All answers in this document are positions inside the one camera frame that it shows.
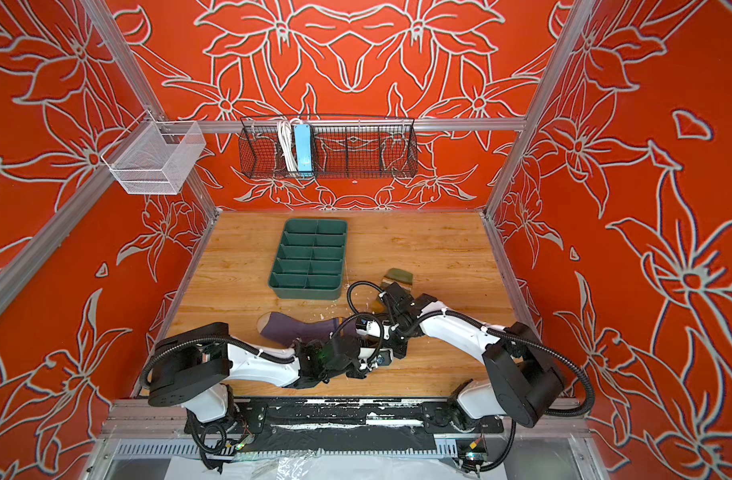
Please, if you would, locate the green striped sock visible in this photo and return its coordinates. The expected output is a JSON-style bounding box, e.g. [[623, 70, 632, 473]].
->
[[371, 268, 414, 313]]

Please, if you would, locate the purple sock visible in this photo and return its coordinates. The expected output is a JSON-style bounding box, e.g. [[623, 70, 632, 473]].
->
[[257, 312, 344, 347]]

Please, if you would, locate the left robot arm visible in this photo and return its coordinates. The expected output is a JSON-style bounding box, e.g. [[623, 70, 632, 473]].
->
[[139, 320, 393, 423]]

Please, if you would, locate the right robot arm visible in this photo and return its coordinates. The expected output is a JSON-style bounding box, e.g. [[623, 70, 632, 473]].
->
[[379, 282, 596, 428]]

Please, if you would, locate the green divided tray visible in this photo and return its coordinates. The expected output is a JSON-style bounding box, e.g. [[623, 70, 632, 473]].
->
[[268, 218, 348, 301]]

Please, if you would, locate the light blue box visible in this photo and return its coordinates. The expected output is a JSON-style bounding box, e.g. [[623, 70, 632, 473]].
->
[[294, 123, 314, 176]]

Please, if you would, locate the clear plastic bin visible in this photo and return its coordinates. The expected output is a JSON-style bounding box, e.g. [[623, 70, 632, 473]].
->
[[102, 119, 206, 195]]

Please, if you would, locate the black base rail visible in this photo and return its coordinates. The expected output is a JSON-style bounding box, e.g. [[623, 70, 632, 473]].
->
[[184, 397, 505, 452]]

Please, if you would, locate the black wire basket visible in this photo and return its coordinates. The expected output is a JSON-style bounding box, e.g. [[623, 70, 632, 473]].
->
[[238, 115, 419, 180]]

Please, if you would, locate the white cable bundle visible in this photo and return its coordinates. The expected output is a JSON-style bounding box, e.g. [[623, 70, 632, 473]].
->
[[277, 119, 298, 175]]

